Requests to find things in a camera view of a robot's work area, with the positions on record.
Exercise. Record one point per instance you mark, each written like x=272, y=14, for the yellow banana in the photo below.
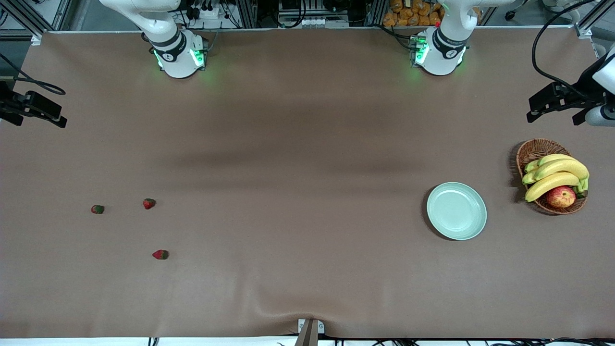
x=547, y=185
x=528, y=178
x=531, y=166
x=552, y=157
x=564, y=168

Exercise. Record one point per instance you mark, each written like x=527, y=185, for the grey metal mount bracket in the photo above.
x=310, y=331

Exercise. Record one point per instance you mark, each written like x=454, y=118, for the aluminium frame post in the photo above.
x=246, y=14

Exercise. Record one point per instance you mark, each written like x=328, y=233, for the red strawberry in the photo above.
x=149, y=203
x=160, y=254
x=97, y=209

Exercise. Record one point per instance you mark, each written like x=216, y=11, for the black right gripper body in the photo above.
x=6, y=106

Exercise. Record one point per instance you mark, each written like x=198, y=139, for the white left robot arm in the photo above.
x=439, y=60

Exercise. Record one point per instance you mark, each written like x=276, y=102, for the aluminium side rail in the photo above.
x=598, y=50

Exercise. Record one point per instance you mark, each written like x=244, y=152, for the white power strip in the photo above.
x=206, y=13

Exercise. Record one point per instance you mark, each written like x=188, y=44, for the aluminium frame strut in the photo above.
x=36, y=39

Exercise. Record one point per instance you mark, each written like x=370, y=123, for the white connector strip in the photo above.
x=324, y=22

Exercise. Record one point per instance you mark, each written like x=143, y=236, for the brown wicker basket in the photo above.
x=533, y=151

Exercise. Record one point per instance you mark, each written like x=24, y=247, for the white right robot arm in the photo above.
x=178, y=62

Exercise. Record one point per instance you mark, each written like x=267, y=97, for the aluminium frame corner profile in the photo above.
x=584, y=30

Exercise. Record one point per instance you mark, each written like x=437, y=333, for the light green round plate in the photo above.
x=456, y=211

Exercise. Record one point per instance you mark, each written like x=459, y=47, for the red yellow apple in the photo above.
x=560, y=197

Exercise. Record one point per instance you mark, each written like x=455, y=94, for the pile of orange objects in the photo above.
x=408, y=14

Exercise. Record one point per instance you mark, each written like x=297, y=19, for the brown table cover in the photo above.
x=307, y=144

